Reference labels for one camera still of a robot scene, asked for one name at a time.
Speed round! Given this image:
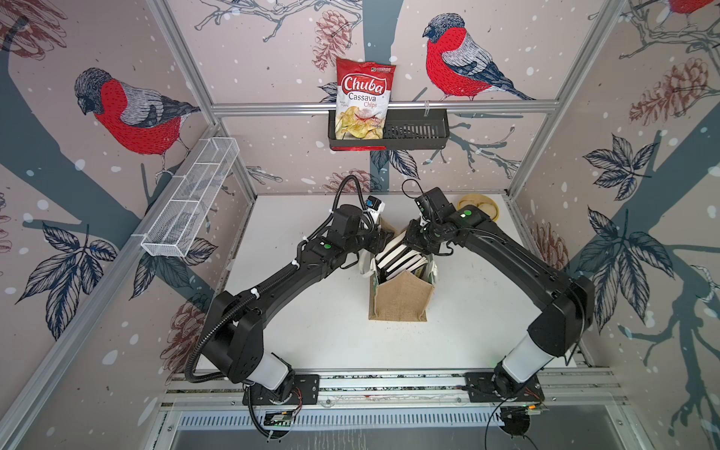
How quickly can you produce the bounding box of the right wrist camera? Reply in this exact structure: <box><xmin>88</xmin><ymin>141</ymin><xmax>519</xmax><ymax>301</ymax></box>
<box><xmin>414</xmin><ymin>187</ymin><xmax>456</xmax><ymax>223</ymax></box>

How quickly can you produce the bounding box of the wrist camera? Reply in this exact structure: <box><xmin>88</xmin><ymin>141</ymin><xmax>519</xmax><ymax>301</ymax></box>
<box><xmin>414</xmin><ymin>187</ymin><xmax>456</xmax><ymax>223</ymax></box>
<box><xmin>365</xmin><ymin>195</ymin><xmax>386</xmax><ymax>224</ymax></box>

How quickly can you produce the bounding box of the black wire wall basket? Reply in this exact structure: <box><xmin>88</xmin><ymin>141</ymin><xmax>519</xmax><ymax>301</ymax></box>
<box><xmin>327</xmin><ymin>109</ymin><xmax>450</xmax><ymax>151</ymax></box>

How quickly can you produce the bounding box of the burlap canvas bag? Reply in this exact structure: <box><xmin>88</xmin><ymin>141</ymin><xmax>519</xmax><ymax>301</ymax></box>
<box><xmin>360</xmin><ymin>250</ymin><xmax>438</xmax><ymax>323</ymax></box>

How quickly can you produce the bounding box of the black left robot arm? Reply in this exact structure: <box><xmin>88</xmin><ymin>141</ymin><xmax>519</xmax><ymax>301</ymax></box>
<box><xmin>185</xmin><ymin>204</ymin><xmax>392</xmax><ymax>389</ymax></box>

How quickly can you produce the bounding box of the black corrugated cable conduit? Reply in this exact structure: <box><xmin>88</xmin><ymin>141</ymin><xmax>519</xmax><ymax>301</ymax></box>
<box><xmin>184</xmin><ymin>291</ymin><xmax>260</xmax><ymax>384</ymax></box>

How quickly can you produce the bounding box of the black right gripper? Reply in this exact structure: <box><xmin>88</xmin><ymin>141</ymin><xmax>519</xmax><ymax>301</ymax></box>
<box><xmin>396</xmin><ymin>220</ymin><xmax>441</xmax><ymax>255</ymax></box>

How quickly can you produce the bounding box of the yellow bowl with buns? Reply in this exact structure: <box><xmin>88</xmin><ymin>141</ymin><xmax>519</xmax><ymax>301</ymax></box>
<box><xmin>457</xmin><ymin>193</ymin><xmax>500</xmax><ymax>221</ymax></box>

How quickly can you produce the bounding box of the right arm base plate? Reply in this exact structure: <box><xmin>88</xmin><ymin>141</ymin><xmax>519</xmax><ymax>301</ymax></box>
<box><xmin>463</xmin><ymin>370</ymin><xmax>545</xmax><ymax>403</ymax></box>

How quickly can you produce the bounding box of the red cassava chips bag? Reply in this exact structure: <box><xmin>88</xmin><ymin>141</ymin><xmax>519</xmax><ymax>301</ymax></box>
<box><xmin>331</xmin><ymin>58</ymin><xmax>396</xmax><ymax>151</ymax></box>

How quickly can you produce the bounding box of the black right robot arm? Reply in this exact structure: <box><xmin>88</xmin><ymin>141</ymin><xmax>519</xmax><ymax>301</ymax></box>
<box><xmin>402</xmin><ymin>198</ymin><xmax>594</xmax><ymax>399</ymax></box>

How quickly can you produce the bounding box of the cream paged book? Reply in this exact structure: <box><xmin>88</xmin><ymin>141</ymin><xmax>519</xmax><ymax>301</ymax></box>
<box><xmin>375</xmin><ymin>231</ymin><xmax>414</xmax><ymax>269</ymax></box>

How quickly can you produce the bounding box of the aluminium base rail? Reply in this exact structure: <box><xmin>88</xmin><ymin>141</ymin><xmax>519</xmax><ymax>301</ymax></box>
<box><xmin>159</xmin><ymin>367</ymin><xmax>627</xmax><ymax>410</ymax></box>

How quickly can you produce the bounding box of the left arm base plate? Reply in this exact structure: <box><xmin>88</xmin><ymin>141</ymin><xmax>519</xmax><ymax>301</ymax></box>
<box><xmin>242</xmin><ymin>372</ymin><xmax>320</xmax><ymax>407</ymax></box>

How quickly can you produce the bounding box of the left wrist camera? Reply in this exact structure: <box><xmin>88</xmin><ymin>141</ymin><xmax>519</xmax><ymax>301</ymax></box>
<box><xmin>365</xmin><ymin>195</ymin><xmax>386</xmax><ymax>224</ymax></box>

